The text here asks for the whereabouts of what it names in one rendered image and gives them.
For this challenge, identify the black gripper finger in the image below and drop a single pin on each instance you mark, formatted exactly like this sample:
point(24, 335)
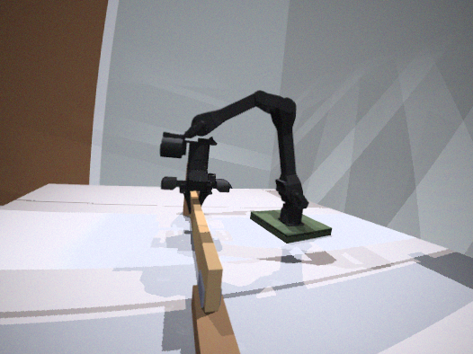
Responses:
point(187, 197)
point(203, 196)

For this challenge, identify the long brown wooden rail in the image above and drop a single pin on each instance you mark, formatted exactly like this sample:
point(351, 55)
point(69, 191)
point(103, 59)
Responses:
point(206, 256)

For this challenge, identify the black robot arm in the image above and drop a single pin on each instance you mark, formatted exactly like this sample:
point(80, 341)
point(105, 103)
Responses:
point(283, 112)

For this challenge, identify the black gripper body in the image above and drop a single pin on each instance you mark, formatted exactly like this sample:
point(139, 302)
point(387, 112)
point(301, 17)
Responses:
point(170, 183)

